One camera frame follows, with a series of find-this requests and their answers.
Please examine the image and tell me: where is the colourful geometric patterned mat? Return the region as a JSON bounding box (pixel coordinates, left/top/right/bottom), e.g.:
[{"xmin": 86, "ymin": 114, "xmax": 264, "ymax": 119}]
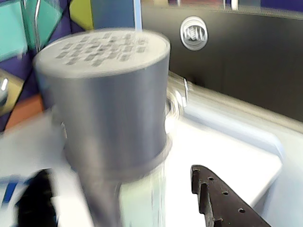
[{"xmin": 0, "ymin": 0, "xmax": 135, "ymax": 133}]

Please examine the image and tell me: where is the white plastic tray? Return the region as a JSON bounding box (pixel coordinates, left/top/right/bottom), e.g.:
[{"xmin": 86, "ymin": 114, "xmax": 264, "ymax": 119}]
[{"xmin": 0, "ymin": 70, "xmax": 303, "ymax": 227}]

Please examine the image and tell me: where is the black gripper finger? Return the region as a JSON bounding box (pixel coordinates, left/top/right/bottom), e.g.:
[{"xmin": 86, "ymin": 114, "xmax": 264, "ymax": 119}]
[
  {"xmin": 190, "ymin": 165, "xmax": 272, "ymax": 227},
  {"xmin": 18, "ymin": 169, "xmax": 60, "ymax": 227}
]

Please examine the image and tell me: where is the salt shaker with gray lid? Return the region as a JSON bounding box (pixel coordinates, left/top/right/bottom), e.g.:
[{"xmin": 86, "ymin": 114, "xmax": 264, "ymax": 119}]
[{"xmin": 33, "ymin": 27, "xmax": 173, "ymax": 227}]

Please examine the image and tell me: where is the black panel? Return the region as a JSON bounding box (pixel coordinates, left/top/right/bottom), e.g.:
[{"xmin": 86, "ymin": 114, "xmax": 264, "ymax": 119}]
[{"xmin": 142, "ymin": 4, "xmax": 303, "ymax": 123}]

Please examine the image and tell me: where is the white round grommet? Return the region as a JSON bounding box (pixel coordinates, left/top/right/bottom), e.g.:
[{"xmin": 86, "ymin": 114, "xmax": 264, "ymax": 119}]
[{"xmin": 179, "ymin": 16, "xmax": 209, "ymax": 51}]

